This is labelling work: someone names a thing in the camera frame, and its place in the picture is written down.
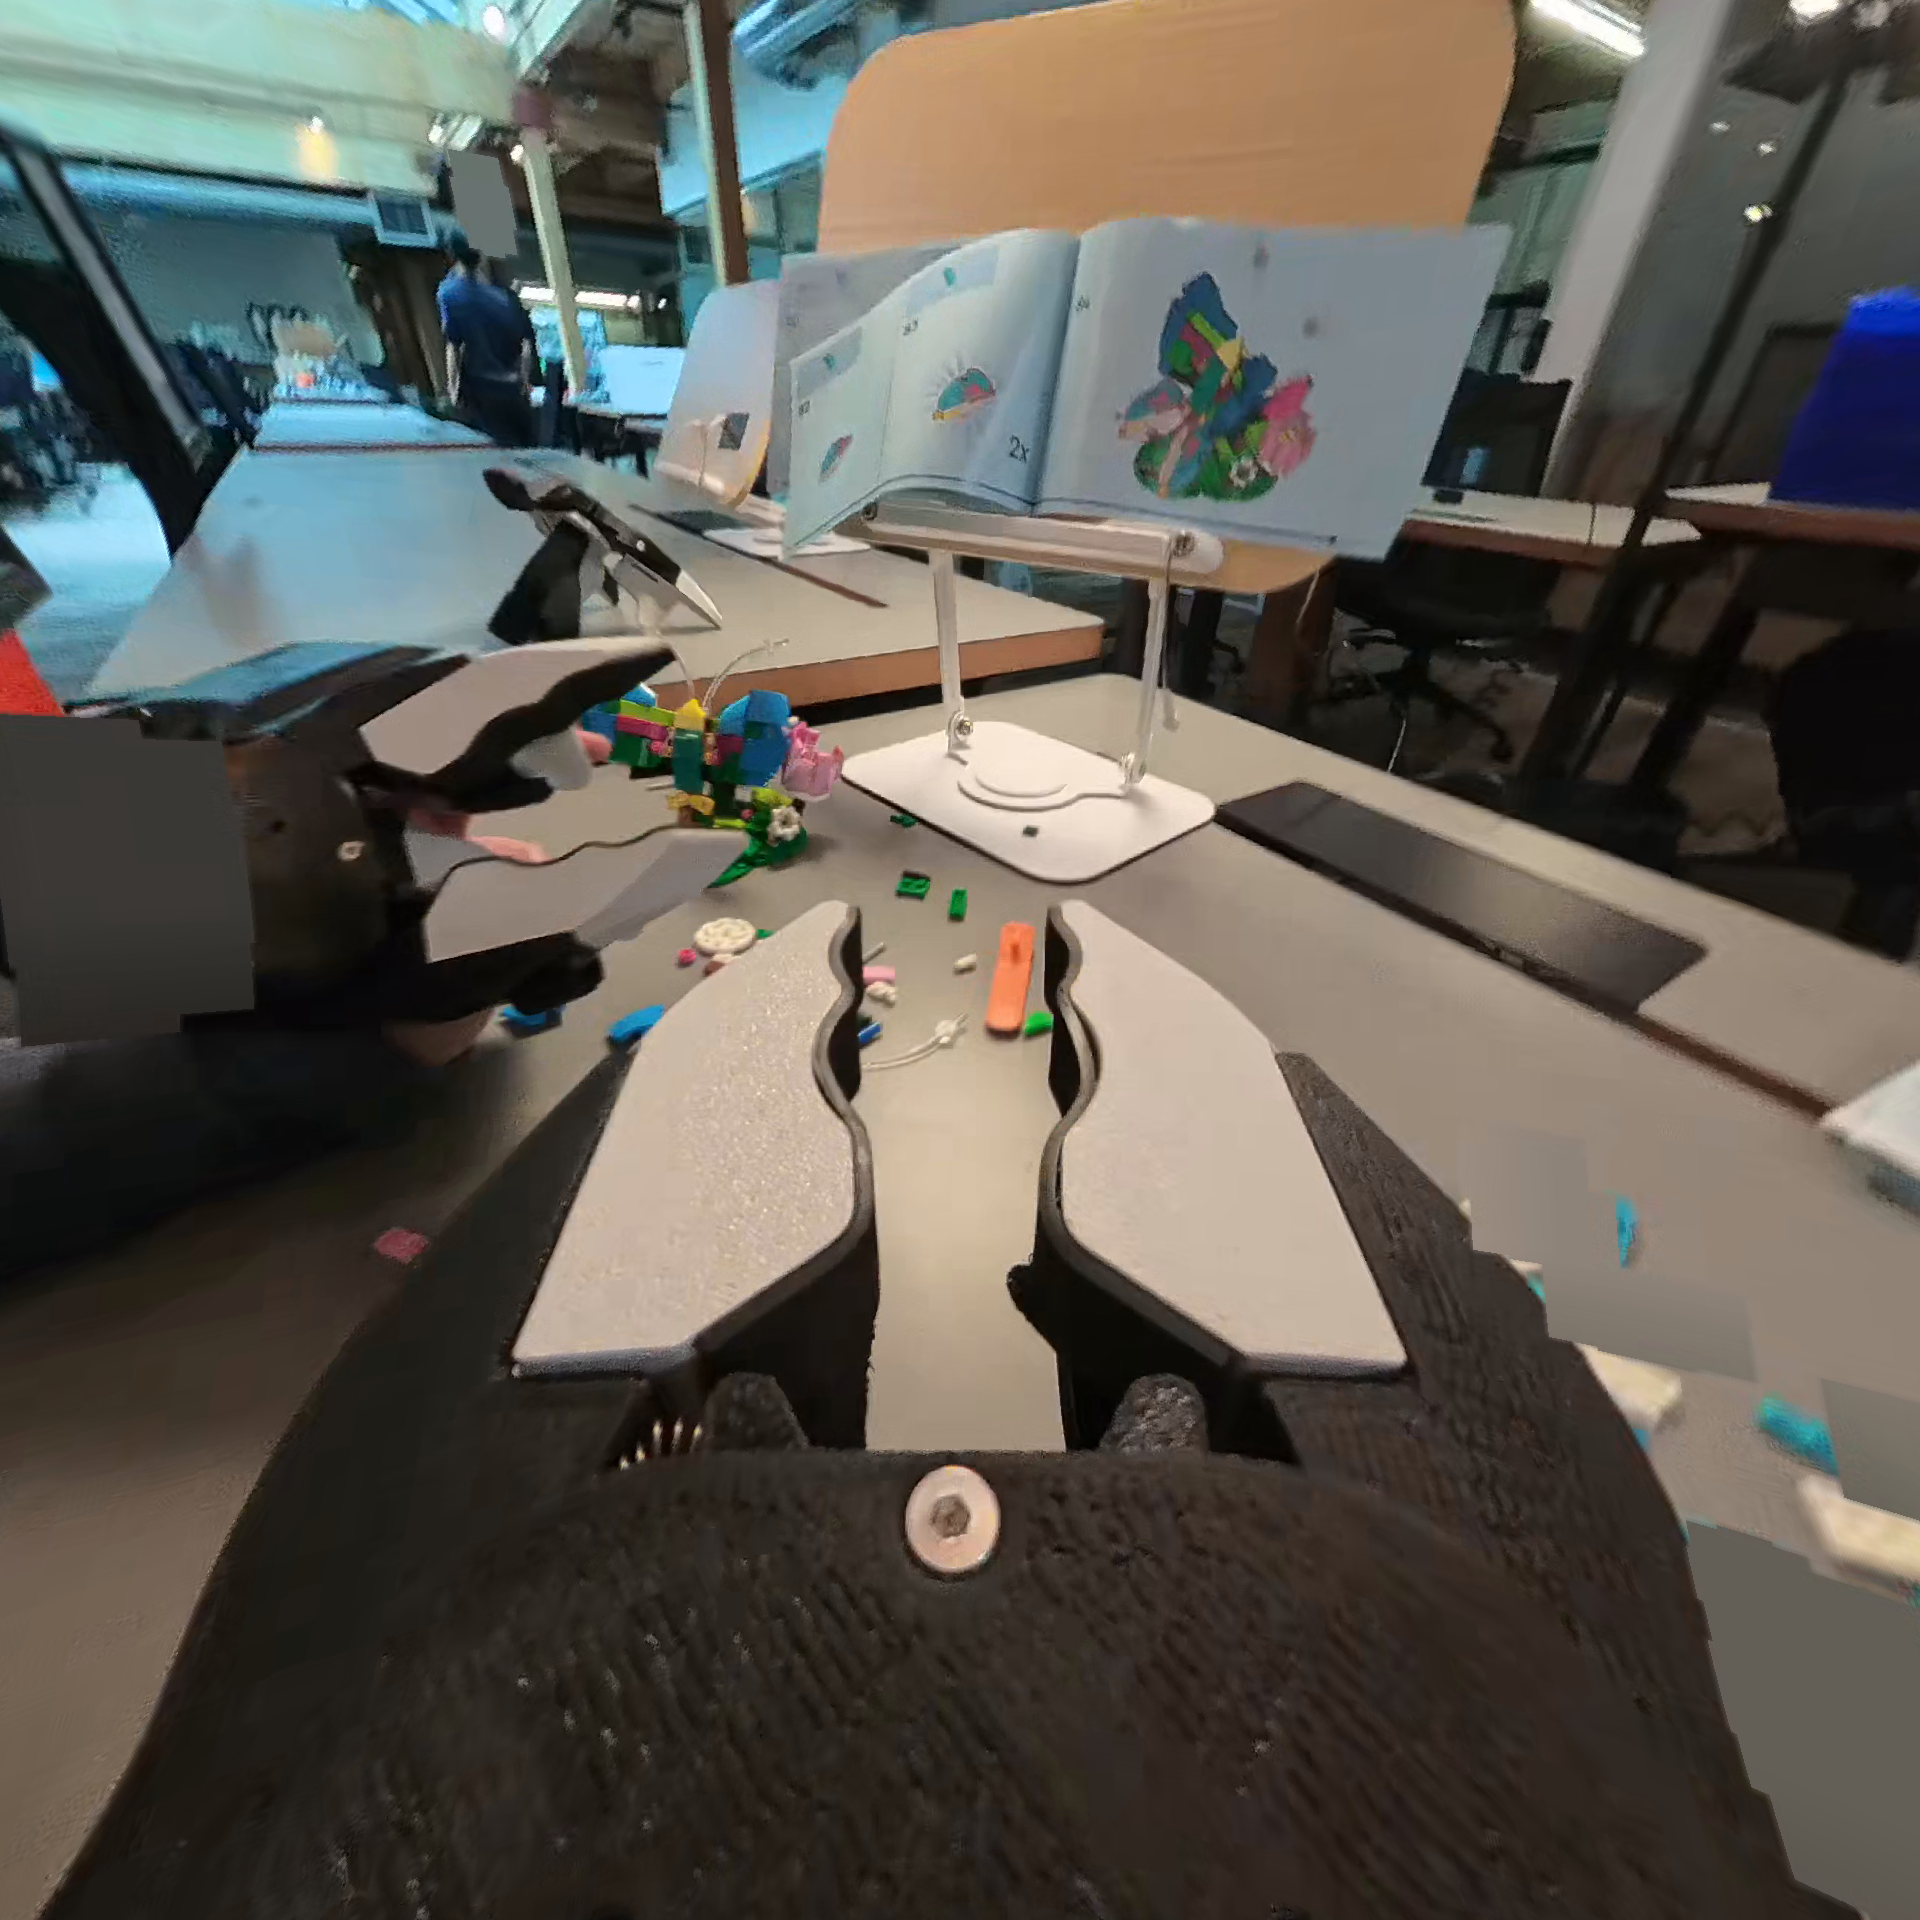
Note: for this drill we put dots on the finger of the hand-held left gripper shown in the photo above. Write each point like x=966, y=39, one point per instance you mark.
x=645, y=887
x=494, y=706

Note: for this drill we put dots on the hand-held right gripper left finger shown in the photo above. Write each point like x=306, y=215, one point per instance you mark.
x=705, y=1186

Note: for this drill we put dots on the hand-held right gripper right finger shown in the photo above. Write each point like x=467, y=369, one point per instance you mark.
x=1200, y=1200

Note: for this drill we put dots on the colourful lego butterfly model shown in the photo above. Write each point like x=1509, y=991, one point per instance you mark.
x=720, y=743

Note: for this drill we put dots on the white round lego plate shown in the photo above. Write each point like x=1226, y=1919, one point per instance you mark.
x=725, y=936

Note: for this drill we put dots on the blue lego piece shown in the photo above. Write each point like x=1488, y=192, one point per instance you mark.
x=634, y=1023
x=528, y=1020

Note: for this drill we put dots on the clear lego antenna piece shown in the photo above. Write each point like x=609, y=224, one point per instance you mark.
x=918, y=1045

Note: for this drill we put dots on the small loose lego pieces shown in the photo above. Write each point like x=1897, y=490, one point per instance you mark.
x=880, y=991

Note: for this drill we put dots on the open lego instruction booklet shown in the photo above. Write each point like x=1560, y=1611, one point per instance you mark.
x=1273, y=389

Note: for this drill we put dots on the person's left hand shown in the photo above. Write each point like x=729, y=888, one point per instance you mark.
x=459, y=823

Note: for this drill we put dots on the spare hand-held gripper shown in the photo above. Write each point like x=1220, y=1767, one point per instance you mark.
x=561, y=580

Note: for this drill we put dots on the grey desk with wooden edge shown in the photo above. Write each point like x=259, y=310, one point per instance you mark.
x=375, y=555

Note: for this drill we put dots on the orange brick separator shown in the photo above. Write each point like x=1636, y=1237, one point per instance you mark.
x=1011, y=975

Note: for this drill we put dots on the book stand with wooden board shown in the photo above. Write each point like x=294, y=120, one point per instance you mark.
x=1049, y=810
x=720, y=406

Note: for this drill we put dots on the black office chair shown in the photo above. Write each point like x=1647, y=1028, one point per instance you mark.
x=1463, y=600

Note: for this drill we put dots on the printed paper leaflets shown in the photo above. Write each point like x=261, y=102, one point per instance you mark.
x=1875, y=1140

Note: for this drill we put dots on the black tripod stand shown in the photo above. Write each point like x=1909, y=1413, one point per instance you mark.
x=1696, y=420

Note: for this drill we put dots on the blue plastic bin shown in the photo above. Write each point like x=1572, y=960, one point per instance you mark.
x=1852, y=396

